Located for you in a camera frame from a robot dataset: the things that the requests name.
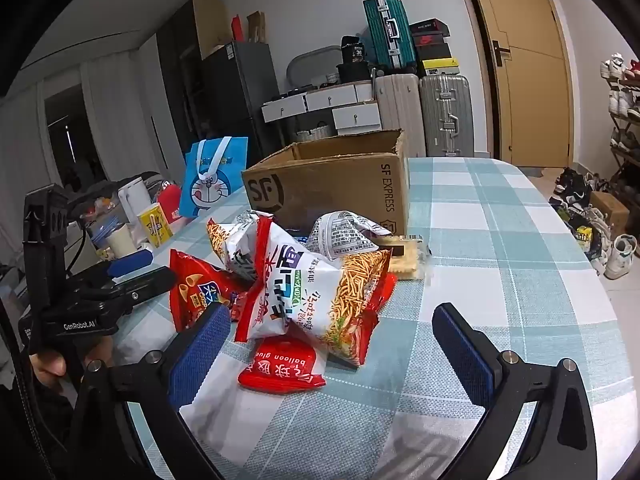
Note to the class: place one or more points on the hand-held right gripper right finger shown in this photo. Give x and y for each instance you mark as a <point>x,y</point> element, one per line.
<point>465,355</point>

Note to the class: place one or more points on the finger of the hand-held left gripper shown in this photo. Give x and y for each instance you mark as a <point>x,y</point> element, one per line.
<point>130,262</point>
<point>145,285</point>

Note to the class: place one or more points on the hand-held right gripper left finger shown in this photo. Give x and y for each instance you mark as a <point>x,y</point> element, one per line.
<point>200,350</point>

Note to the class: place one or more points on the small red snack packet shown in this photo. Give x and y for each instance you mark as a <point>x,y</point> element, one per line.
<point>280,367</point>

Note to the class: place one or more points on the red white noodle snack packet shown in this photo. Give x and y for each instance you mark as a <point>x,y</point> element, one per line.
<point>235,245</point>
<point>320,300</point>

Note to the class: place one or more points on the brown cardboard box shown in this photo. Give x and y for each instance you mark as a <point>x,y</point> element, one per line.
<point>340,185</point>

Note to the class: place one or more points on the person's left forearm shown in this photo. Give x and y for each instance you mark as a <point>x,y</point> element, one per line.
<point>30,435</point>

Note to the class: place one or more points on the person's left hand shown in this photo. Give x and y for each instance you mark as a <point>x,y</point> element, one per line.
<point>47,367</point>

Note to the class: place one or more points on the paper cup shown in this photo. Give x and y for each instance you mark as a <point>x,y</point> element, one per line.
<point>122,240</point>

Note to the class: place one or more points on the yellow carton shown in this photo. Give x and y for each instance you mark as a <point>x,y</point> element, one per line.
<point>155,225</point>

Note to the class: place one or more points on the red chip packet blue label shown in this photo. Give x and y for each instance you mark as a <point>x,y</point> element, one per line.
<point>192,285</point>

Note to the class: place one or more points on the white kettle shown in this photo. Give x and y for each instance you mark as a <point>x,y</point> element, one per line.
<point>132,200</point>

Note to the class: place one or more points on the checked tablecloth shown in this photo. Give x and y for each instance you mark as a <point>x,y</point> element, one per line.
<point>500,260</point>

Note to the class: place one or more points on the clear cracker packet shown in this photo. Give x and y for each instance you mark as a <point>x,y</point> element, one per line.
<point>407,260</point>

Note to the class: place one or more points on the blue cartoon gift bag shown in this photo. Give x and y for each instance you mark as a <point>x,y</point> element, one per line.
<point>220,195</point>

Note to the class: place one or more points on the white curtain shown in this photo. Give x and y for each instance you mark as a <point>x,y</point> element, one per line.
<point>115,110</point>

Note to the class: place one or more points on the black trash bin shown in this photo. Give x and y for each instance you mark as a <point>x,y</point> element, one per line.
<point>582,237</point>

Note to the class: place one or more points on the newspaper print snack packet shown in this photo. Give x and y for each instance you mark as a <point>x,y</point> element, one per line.
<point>340,240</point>

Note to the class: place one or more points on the tall dark cabinet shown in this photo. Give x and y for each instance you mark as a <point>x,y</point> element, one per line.
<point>180,85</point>

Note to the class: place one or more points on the dark grey refrigerator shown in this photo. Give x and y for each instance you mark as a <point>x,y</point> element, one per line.
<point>240,100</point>

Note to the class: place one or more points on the pile of shoes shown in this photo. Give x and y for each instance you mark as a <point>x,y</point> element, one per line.
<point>580,195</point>

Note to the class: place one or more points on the small cardboard box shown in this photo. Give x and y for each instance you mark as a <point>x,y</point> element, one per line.
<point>610,212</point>

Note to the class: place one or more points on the woven laundry basket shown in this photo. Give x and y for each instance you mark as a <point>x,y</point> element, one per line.
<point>315,135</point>

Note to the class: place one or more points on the silver suitcase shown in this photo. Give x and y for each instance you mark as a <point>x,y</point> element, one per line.
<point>445,110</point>

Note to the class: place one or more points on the beige suitcase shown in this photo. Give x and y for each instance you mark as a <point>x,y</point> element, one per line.
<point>400,110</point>

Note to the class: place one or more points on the red paper bag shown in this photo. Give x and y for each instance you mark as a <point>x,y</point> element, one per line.
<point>238,30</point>

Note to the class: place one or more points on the white drawer dresser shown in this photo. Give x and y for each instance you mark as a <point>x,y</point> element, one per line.
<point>330,100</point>

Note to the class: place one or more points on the grey oval mirror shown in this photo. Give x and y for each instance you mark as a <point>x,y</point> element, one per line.
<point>310,67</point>

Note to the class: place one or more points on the brown paper bag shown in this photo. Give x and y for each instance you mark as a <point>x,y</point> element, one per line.
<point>256,27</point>

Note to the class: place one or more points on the wooden door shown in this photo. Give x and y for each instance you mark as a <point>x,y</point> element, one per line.
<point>525,85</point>

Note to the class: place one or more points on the shoe rack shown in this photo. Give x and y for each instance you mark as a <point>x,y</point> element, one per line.
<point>627,130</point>

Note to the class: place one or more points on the yellow black shoebox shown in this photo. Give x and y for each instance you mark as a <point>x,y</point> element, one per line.
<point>441,67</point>

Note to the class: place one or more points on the plain black shoebox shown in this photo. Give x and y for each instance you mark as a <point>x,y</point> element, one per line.
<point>434,52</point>

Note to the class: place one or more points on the black box white label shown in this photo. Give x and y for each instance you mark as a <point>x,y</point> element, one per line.
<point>354,50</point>

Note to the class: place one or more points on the row of shoes on rack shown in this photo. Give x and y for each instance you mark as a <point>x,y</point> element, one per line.
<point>620,67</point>

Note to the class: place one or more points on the teal suitcase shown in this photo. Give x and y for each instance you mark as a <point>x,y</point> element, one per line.
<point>387,35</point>

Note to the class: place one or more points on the black shoebox red lid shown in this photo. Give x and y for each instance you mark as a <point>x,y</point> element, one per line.
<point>430,26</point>

